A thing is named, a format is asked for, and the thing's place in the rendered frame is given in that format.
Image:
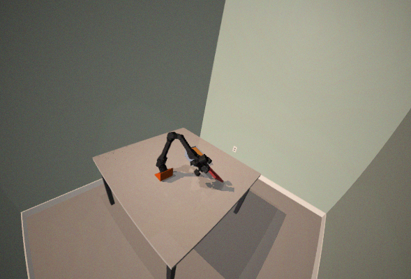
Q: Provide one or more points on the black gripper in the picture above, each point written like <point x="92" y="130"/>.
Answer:
<point x="197" y="172"/>

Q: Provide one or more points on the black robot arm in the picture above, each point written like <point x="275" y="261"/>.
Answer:
<point x="198" y="160"/>

